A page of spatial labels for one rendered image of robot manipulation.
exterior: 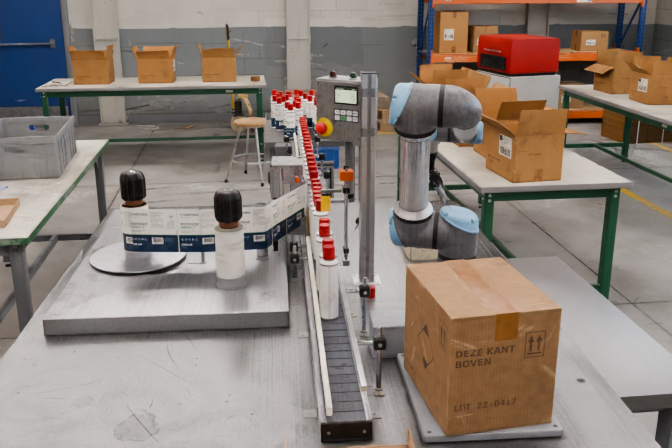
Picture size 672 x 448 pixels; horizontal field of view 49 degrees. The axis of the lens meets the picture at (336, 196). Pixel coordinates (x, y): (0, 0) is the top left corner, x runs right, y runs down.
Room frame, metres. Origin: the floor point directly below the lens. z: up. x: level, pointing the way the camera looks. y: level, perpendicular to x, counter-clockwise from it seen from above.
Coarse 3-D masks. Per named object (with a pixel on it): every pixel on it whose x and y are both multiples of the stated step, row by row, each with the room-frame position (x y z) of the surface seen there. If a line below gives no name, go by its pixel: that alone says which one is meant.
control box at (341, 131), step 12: (324, 84) 2.27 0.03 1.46; (336, 84) 2.25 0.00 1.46; (348, 84) 2.22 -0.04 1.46; (360, 84) 2.20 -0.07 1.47; (324, 96) 2.27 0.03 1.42; (360, 96) 2.20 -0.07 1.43; (324, 108) 2.27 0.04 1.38; (348, 108) 2.22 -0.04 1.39; (360, 108) 2.20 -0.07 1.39; (324, 120) 2.27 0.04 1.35; (360, 120) 2.20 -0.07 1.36; (336, 132) 2.25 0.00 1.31; (348, 132) 2.22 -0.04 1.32; (360, 132) 2.20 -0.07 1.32
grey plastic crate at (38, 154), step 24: (0, 120) 4.10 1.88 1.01; (24, 120) 4.17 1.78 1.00; (48, 120) 4.19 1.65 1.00; (72, 120) 4.14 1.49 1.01; (0, 144) 3.59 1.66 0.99; (24, 144) 3.61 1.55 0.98; (48, 144) 3.63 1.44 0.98; (72, 144) 4.09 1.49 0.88; (0, 168) 3.59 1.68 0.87; (24, 168) 3.61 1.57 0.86; (48, 168) 3.63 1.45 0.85
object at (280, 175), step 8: (272, 168) 2.59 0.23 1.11; (280, 168) 2.53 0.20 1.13; (288, 168) 2.57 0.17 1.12; (296, 168) 2.65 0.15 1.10; (272, 176) 2.60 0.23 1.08; (280, 176) 2.53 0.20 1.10; (288, 176) 2.57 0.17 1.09; (272, 184) 2.60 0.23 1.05; (280, 184) 2.53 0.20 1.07; (272, 192) 2.60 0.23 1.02; (280, 192) 2.53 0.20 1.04; (304, 224) 2.52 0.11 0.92; (296, 232) 2.52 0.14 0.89; (304, 232) 2.52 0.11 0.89
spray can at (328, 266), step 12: (324, 252) 1.84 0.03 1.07; (324, 264) 1.83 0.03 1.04; (336, 264) 1.83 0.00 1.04; (324, 276) 1.83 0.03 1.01; (336, 276) 1.83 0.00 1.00; (324, 288) 1.83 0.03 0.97; (336, 288) 1.83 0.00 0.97; (324, 300) 1.83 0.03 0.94; (336, 300) 1.83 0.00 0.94; (324, 312) 1.83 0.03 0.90; (336, 312) 1.83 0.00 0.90
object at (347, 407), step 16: (336, 320) 1.82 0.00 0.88; (336, 336) 1.73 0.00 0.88; (336, 352) 1.65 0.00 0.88; (320, 368) 1.57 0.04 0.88; (336, 368) 1.57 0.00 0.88; (352, 368) 1.57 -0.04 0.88; (336, 384) 1.49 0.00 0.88; (352, 384) 1.49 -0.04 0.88; (336, 400) 1.43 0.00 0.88; (352, 400) 1.43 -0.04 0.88; (336, 416) 1.37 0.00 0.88; (352, 416) 1.37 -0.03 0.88
